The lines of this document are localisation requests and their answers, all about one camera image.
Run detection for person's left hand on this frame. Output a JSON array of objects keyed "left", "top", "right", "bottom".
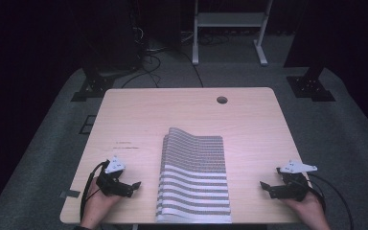
[{"left": 83, "top": 177, "right": 123, "bottom": 227}]

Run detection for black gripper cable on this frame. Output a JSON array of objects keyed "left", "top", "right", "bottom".
[
  {"left": 80, "top": 160, "right": 110, "bottom": 222},
  {"left": 306, "top": 172, "right": 355, "bottom": 230}
]

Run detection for grey tape strip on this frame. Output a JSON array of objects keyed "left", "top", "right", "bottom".
[{"left": 58, "top": 189, "right": 81, "bottom": 199}]

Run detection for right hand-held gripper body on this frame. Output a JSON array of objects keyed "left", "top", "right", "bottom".
[{"left": 269, "top": 159, "right": 318, "bottom": 202}]

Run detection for white metal stand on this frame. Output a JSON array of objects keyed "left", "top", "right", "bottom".
[{"left": 191, "top": 0, "right": 274, "bottom": 67}]

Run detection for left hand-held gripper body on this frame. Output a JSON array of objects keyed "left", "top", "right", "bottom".
[{"left": 95, "top": 155, "right": 134, "bottom": 198}]

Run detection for black floor cables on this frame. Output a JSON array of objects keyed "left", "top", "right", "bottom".
[{"left": 120, "top": 27, "right": 205, "bottom": 89}]

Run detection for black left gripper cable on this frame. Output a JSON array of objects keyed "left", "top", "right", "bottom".
[{"left": 80, "top": 160, "right": 110, "bottom": 222}]

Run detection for black stand base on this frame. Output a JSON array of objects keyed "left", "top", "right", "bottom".
[
  {"left": 70, "top": 67, "right": 117, "bottom": 103},
  {"left": 286, "top": 66, "right": 336, "bottom": 103}
]

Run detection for grey white striped cloth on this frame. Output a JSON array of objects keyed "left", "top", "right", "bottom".
[{"left": 154, "top": 126, "right": 233, "bottom": 224}]

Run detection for person's right hand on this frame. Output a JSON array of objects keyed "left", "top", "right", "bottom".
[{"left": 281, "top": 191, "right": 329, "bottom": 226}]

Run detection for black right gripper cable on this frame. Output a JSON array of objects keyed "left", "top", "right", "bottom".
[{"left": 306, "top": 172, "right": 355, "bottom": 230}]

